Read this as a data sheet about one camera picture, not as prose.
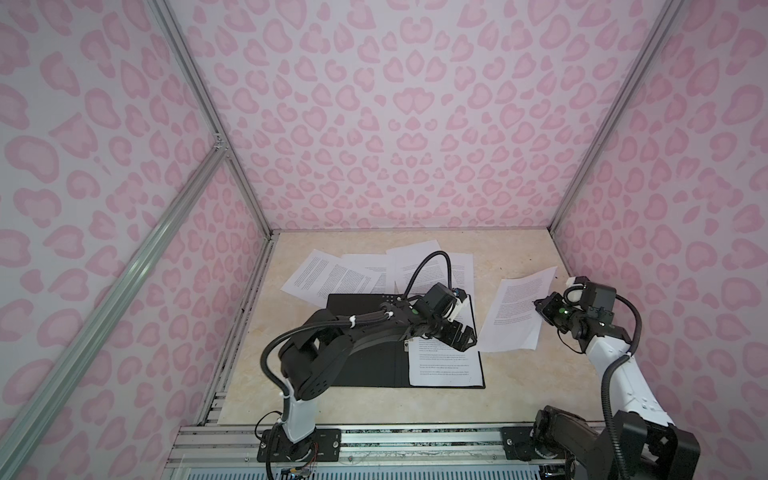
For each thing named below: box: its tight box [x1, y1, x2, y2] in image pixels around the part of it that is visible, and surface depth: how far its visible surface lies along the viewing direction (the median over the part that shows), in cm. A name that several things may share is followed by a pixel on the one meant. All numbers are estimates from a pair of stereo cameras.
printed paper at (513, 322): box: [477, 266, 558, 352], surface depth 95 cm
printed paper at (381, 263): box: [341, 254, 399, 295], surface depth 113 cm
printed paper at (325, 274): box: [281, 249, 383, 308], surface depth 109 cm
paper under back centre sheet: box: [449, 252, 475, 310], surface depth 109 cm
